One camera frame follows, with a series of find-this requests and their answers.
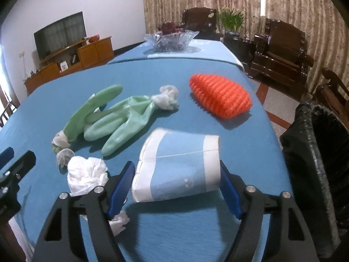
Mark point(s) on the brown cushioned wooden sofa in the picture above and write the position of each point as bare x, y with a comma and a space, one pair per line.
335, 98

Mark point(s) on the white card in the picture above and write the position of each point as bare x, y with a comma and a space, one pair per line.
63, 66

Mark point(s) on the dark wooden side table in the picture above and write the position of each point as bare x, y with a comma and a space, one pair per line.
237, 49

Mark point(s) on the floral beige curtain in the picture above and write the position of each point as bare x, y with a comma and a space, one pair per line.
286, 2

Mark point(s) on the small clear plastic lid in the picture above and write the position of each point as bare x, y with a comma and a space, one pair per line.
64, 158

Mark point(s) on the black bagged trash bin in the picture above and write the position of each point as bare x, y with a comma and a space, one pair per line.
319, 169

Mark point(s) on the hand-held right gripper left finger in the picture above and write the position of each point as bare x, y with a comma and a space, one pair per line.
120, 193

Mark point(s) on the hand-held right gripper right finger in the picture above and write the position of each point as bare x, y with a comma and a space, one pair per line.
229, 193

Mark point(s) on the wall socket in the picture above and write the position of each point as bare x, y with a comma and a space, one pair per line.
21, 54

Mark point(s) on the wooden chair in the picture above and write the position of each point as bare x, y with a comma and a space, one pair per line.
8, 109

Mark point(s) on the dark wooden cushioned armchair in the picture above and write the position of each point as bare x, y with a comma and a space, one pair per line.
280, 51

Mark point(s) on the light blue white tablecloth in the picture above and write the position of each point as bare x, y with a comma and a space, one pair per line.
212, 51

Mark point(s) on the flat screen television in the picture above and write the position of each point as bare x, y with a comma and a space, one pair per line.
58, 35

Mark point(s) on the blue white paper cup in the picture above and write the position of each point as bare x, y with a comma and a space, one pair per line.
177, 169

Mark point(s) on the wooden television cabinet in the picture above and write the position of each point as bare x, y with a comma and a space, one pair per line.
92, 53

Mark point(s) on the orange foam fruit net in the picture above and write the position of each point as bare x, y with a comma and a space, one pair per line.
220, 95

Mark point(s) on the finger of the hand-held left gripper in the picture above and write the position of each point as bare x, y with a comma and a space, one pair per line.
6, 155
24, 161

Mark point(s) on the potted green flowering plant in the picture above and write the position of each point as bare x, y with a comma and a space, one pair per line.
231, 20

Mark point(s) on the green rubber glove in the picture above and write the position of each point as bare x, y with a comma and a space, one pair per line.
92, 106
131, 117

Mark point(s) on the clear glass fruit bowl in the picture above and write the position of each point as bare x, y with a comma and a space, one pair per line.
170, 42

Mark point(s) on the red ornament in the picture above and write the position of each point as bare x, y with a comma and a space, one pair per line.
94, 38

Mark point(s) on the red apple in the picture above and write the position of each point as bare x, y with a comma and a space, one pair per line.
178, 29
167, 26

